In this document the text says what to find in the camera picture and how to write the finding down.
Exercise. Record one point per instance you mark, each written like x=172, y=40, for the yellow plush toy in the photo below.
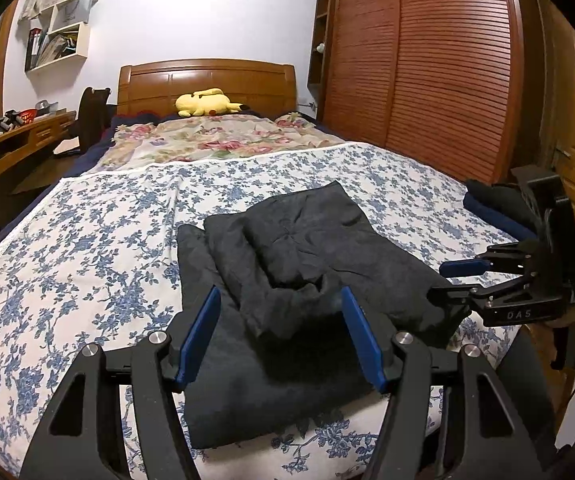
x=205, y=102

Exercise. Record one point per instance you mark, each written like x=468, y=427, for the navy folded cloth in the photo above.
x=497, y=222

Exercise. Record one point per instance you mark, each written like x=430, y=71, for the wooden desk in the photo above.
x=7, y=155

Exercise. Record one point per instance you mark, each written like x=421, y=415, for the wooden headboard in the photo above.
x=167, y=82

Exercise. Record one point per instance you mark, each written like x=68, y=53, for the pink floral quilt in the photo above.
x=207, y=140

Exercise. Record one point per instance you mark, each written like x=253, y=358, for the red basket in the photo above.
x=28, y=116

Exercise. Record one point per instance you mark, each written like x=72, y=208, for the blue floral bed sheet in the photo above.
x=92, y=260

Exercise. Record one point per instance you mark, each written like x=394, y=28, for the black folded cloth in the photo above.
x=502, y=200

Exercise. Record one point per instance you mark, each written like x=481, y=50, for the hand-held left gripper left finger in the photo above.
x=202, y=335

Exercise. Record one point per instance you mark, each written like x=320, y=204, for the black jacket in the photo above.
x=292, y=260

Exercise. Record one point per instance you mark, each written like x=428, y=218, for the wooden louvred wardrobe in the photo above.
x=417, y=60

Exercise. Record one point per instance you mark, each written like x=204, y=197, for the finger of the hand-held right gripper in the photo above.
x=462, y=267
x=450, y=295

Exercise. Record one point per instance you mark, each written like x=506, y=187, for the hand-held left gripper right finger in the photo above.
x=362, y=340

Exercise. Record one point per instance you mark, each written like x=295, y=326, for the dark desk chair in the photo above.
x=89, y=120

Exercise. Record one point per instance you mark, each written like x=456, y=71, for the white wall shelf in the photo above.
x=62, y=25

